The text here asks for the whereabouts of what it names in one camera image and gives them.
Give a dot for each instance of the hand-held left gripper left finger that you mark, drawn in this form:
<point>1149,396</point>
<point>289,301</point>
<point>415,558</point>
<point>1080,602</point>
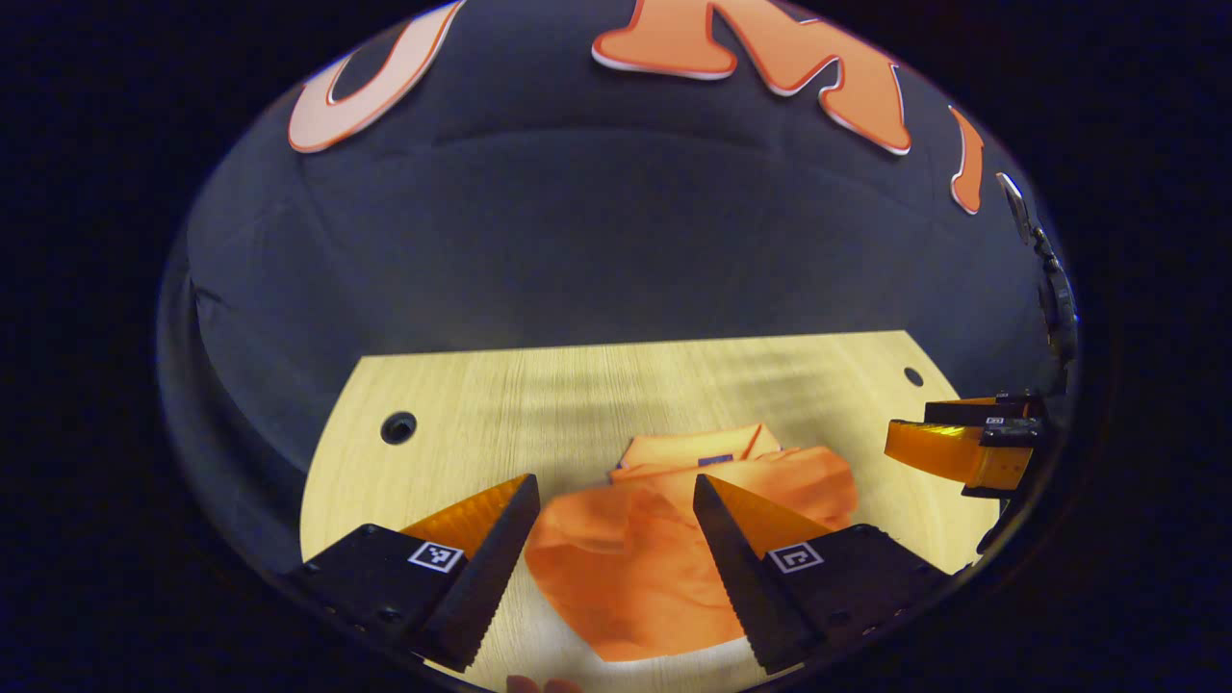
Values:
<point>481,577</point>

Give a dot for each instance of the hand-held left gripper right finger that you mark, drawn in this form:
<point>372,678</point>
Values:
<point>736,577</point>

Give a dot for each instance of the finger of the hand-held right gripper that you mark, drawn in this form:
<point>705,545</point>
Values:
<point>972,409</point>
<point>938,450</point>

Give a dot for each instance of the orange T-shirt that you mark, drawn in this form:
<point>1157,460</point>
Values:
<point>635,568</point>

